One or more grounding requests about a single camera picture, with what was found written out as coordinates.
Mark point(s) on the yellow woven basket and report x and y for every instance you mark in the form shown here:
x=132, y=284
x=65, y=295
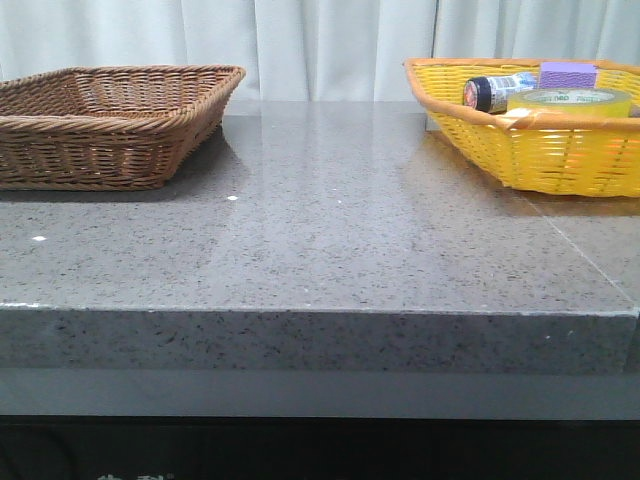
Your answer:
x=549, y=153

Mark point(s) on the brown wicker basket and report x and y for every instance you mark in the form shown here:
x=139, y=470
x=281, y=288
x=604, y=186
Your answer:
x=113, y=128

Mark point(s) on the white curtain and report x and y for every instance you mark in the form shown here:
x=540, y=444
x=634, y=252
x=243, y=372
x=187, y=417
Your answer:
x=310, y=50

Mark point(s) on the small dark-capped bottle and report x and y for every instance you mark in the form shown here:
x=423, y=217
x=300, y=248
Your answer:
x=490, y=94

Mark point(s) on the purple sponge block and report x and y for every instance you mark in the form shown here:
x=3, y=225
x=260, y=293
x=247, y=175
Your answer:
x=559, y=75

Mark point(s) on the yellow packing tape roll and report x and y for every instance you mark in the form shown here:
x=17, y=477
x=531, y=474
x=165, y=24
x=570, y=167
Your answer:
x=598, y=102

